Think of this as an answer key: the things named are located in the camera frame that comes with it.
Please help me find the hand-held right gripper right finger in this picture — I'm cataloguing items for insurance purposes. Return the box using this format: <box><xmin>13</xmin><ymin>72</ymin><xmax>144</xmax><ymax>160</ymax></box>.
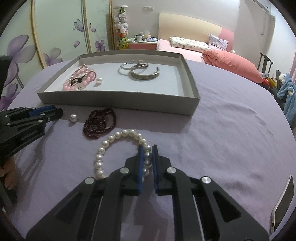
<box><xmin>152</xmin><ymin>145</ymin><xmax>270</xmax><ymax>241</ymax></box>

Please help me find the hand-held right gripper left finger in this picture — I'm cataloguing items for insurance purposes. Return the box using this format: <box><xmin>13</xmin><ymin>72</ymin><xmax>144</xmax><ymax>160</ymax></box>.
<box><xmin>26</xmin><ymin>146</ymin><xmax>145</xmax><ymax>241</ymax></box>

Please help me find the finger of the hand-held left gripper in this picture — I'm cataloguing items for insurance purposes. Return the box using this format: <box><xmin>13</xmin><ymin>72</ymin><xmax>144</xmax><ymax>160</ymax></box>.
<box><xmin>5</xmin><ymin>105</ymin><xmax>56</xmax><ymax>121</ymax></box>
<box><xmin>7</xmin><ymin>108</ymin><xmax>63</xmax><ymax>133</ymax></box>

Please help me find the large pink bead bracelet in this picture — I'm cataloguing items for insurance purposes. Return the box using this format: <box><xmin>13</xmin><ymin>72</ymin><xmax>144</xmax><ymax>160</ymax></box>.
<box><xmin>62</xmin><ymin>70</ymin><xmax>96</xmax><ymax>91</ymax></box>

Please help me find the white pearl bracelet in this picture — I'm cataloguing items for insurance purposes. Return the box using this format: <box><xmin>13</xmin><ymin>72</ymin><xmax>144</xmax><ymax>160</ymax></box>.
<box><xmin>94</xmin><ymin>129</ymin><xmax>153</xmax><ymax>179</ymax></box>

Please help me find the black bead bracelet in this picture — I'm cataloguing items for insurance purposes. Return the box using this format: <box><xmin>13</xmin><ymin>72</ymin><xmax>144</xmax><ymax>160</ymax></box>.
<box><xmin>70</xmin><ymin>76</ymin><xmax>85</xmax><ymax>86</ymax></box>

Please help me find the small pink pearl bracelet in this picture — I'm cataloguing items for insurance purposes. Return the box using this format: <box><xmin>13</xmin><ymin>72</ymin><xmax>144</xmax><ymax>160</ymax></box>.
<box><xmin>68</xmin><ymin>65</ymin><xmax>89</xmax><ymax>80</ymax></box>

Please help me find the grey cardboard box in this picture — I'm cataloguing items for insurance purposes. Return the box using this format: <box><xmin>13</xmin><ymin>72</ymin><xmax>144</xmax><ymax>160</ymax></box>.
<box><xmin>37</xmin><ymin>51</ymin><xmax>200</xmax><ymax>116</ymax></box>

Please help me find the wide engraved silver cuff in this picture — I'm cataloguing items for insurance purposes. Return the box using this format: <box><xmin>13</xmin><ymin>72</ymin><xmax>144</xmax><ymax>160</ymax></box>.
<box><xmin>130</xmin><ymin>63</ymin><xmax>160</xmax><ymax>81</ymax></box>

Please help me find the thin silver bangle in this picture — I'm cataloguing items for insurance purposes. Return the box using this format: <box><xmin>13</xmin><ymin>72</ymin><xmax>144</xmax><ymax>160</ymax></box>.
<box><xmin>119</xmin><ymin>60</ymin><xmax>148</xmax><ymax>76</ymax></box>

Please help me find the person's left hand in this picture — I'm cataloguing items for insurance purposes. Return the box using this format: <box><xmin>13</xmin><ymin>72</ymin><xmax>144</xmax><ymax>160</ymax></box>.
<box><xmin>0</xmin><ymin>160</ymin><xmax>16</xmax><ymax>188</ymax></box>

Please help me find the flower print sliding wardrobe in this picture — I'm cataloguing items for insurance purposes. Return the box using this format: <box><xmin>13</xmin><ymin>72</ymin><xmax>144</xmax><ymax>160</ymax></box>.
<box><xmin>0</xmin><ymin>0</ymin><xmax>115</xmax><ymax>112</ymax></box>

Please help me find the pink and white nightstand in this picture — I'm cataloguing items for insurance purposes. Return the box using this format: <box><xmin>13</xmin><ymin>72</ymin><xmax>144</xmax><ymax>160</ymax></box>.
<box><xmin>128</xmin><ymin>38</ymin><xmax>159</xmax><ymax>51</ymax></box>

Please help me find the clear tube of plush toys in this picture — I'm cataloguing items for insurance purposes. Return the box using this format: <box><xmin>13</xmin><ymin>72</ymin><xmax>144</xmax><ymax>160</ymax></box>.
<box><xmin>112</xmin><ymin>5</ymin><xmax>129</xmax><ymax>50</ymax></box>

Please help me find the white patterned pillow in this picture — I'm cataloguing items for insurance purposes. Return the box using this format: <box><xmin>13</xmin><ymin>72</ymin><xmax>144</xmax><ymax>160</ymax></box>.
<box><xmin>169</xmin><ymin>36</ymin><xmax>211</xmax><ymax>52</ymax></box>

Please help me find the white smartphone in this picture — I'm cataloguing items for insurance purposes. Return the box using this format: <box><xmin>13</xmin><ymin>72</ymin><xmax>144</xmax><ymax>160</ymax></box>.
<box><xmin>269</xmin><ymin>175</ymin><xmax>295</xmax><ymax>234</ymax></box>

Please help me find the coral pink pillow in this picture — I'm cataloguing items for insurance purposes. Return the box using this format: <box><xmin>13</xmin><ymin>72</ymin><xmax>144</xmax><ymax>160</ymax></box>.
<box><xmin>202</xmin><ymin>49</ymin><xmax>264</xmax><ymax>84</ymax></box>

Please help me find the lilac pillow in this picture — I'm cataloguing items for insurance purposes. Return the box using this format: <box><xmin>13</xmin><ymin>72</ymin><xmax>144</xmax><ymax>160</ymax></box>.
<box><xmin>207</xmin><ymin>34</ymin><xmax>229</xmax><ymax>51</ymax></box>

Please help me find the colourful toy heap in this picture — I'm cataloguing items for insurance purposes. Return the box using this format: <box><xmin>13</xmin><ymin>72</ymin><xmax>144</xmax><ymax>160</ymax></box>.
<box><xmin>262</xmin><ymin>73</ymin><xmax>278</xmax><ymax>90</ymax></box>

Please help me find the bed with pink sheet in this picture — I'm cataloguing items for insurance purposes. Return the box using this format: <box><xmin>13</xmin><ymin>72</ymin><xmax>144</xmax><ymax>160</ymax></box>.
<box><xmin>156</xmin><ymin>13</ymin><xmax>235</xmax><ymax>63</ymax></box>

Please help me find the dark wooden chair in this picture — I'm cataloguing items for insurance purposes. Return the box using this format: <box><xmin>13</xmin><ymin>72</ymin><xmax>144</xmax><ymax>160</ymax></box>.
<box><xmin>258</xmin><ymin>52</ymin><xmax>274</xmax><ymax>75</ymax></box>

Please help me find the blue plush garment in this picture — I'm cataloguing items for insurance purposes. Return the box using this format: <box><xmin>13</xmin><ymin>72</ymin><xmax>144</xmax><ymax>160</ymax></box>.
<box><xmin>276</xmin><ymin>73</ymin><xmax>296</xmax><ymax>130</ymax></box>

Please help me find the dark red bead necklace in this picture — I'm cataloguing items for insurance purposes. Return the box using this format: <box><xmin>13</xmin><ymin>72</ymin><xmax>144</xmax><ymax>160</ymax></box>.
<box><xmin>83</xmin><ymin>108</ymin><xmax>117</xmax><ymax>140</ymax></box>

